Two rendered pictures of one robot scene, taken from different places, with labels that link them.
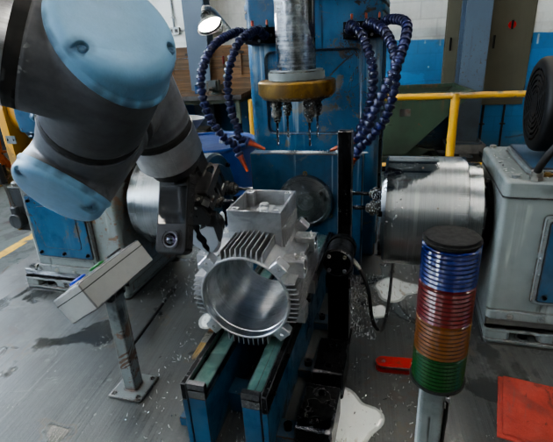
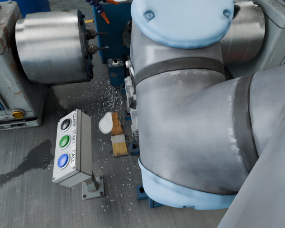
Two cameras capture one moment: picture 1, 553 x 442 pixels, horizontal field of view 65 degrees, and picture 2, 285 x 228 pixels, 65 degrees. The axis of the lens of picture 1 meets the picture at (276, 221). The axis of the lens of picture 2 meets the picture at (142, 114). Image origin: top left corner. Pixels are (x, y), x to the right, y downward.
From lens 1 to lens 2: 46 cm
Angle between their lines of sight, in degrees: 34
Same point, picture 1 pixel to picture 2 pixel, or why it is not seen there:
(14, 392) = (13, 221)
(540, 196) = not seen: outside the picture
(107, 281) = (84, 152)
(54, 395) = (45, 212)
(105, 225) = (8, 85)
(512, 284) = not seen: hidden behind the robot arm
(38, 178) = (214, 207)
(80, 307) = (77, 179)
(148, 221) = (45, 76)
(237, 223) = not seen: hidden behind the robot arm
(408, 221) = (225, 48)
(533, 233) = not seen: outside the picture
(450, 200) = (249, 31)
